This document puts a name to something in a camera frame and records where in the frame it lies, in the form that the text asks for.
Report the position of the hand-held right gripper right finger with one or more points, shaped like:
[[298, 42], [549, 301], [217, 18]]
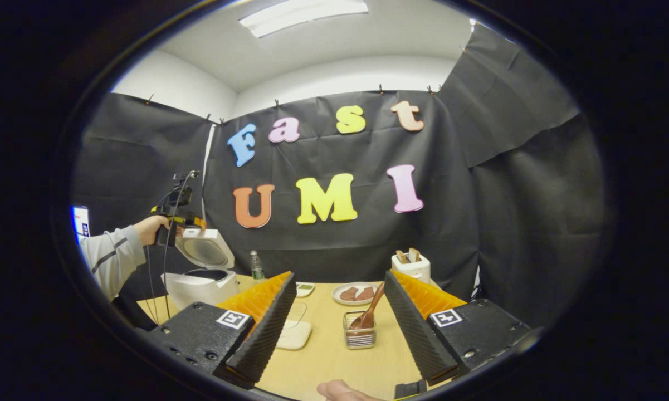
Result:
[[412, 334]]

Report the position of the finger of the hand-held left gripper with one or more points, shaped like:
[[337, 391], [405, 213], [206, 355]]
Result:
[[196, 223]]

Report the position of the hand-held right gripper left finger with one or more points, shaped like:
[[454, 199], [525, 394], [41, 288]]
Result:
[[267, 334]]

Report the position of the white rice box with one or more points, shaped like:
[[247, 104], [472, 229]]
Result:
[[293, 337]]

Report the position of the brown wooden spoon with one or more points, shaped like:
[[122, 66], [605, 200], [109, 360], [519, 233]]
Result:
[[370, 312]]

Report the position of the white rice cooker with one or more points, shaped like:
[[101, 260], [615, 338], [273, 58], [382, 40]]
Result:
[[200, 289]]

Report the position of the white divided grain dish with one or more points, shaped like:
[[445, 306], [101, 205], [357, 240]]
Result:
[[305, 289]]

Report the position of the white toaster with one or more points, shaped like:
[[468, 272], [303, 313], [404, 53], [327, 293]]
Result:
[[415, 273]]

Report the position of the brown meat piece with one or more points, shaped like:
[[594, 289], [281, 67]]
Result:
[[348, 294], [365, 293]]

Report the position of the toast bread slice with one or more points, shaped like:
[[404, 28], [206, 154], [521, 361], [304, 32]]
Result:
[[401, 256], [415, 254]]

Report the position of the white round plate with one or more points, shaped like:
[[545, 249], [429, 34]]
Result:
[[337, 296]]

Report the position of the computer monitor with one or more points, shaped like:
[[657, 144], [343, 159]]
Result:
[[81, 223]]

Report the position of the black backdrop cloth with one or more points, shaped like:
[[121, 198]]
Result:
[[507, 195]]

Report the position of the long ceiling light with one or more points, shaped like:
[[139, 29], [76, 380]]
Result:
[[303, 14]]

